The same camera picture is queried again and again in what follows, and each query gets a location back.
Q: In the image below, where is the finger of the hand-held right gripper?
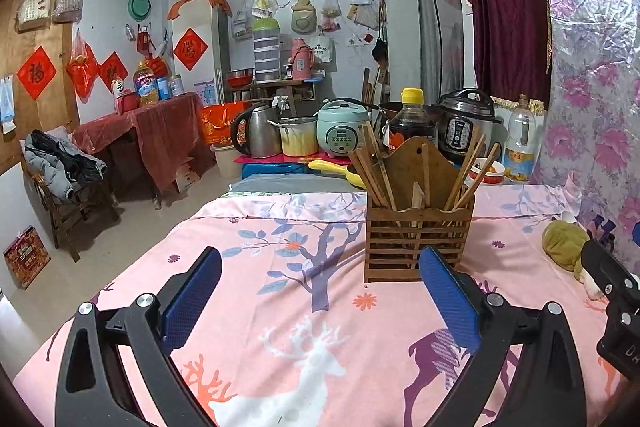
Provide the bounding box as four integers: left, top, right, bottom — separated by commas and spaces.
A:
580, 238, 640, 303

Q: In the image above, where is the floral foil wall sheet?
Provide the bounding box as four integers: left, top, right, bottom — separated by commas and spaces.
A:
530, 0, 640, 258

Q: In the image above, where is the orange cloth cover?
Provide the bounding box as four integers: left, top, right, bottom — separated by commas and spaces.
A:
167, 0, 233, 20

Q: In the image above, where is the wooden chair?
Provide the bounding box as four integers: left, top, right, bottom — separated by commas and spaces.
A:
20, 142, 121, 263

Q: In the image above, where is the stacked steamer green lid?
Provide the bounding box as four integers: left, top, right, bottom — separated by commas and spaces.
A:
251, 18, 282, 82

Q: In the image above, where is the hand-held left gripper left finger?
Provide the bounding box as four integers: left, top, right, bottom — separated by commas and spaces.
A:
54, 246, 223, 427

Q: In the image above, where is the pink thermos flask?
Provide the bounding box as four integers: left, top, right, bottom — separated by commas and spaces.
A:
291, 38, 316, 80

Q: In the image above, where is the pale green rice cooker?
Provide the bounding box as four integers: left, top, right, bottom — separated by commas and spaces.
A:
316, 98, 372, 158

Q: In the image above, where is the red diamond paper poster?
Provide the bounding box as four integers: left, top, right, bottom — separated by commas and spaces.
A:
99, 52, 130, 94
16, 46, 57, 100
172, 27, 210, 72

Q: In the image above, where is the blue folded mat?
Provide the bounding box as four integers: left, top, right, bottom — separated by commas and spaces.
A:
241, 154, 321, 180

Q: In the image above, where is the table with red cover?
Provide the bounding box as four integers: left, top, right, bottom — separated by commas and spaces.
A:
72, 92, 203, 208

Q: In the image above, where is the group of wooden chopsticks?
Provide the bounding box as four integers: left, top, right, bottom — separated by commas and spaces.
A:
348, 123, 501, 212

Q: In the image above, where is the blue white paper pad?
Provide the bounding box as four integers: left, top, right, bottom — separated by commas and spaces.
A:
0, 76, 16, 135

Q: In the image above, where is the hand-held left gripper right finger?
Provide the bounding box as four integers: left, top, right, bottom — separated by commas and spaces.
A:
418, 245, 587, 427

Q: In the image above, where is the steel electric kettle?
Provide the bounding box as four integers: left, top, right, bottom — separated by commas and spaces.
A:
231, 103, 282, 158

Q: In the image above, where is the green mitten white cuff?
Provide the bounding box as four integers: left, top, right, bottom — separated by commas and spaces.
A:
542, 219, 608, 300

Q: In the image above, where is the pink deer print bedsheet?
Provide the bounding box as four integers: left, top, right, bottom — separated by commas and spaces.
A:
12, 184, 640, 427

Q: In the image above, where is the yellow plastic ladle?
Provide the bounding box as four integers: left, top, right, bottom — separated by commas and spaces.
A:
307, 159, 368, 188

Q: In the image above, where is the white refrigerator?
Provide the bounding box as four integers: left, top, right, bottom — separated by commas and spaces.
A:
170, 0, 232, 105

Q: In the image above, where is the black silver pressure cooker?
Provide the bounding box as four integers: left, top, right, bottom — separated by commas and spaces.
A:
432, 88, 503, 168

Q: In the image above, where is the cardboard box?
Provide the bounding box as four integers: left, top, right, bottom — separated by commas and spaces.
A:
175, 157, 201, 194

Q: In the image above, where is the dark frying pan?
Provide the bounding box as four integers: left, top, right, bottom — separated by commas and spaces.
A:
377, 102, 407, 128

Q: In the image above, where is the clear cooking oil bottle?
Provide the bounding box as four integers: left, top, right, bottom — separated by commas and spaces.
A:
504, 94, 538, 182

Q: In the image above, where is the maroon curtain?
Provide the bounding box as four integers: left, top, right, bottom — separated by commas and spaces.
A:
460, 0, 551, 110

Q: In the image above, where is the small red pot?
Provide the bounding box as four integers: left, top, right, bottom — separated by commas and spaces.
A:
116, 89, 140, 114

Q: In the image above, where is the pile of dark clothes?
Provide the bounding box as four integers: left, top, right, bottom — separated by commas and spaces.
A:
24, 129, 108, 200

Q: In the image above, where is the red printed box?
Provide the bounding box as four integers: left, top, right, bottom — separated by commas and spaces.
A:
4, 225, 52, 290

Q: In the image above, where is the red gift bag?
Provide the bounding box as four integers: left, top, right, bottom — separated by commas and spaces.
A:
201, 103, 251, 145

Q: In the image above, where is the red metal basin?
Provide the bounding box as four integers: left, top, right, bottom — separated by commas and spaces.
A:
226, 68, 255, 88

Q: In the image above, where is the dark sauce bottle yellow cap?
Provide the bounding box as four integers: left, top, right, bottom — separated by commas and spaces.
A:
382, 88, 438, 152

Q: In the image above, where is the beige jar-shaped wall pocket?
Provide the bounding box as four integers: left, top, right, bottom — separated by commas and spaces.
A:
291, 0, 318, 32

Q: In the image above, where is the beige plastic bucket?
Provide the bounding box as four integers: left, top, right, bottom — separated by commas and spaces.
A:
211, 143, 242, 180

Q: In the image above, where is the dark printed cloth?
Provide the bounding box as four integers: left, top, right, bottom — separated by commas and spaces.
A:
590, 214, 618, 253

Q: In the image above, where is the wooden slatted chopstick holder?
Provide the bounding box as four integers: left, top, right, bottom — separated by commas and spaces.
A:
364, 138, 476, 284

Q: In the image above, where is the white tote bag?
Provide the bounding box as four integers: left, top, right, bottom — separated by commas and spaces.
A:
312, 34, 335, 65

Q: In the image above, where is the wooden door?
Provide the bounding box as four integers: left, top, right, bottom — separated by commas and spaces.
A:
0, 0, 81, 172

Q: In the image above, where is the yellow oil jug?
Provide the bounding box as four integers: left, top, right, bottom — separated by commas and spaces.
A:
133, 61, 160, 106

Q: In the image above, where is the red white bowl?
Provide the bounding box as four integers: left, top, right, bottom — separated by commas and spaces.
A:
470, 158, 506, 185

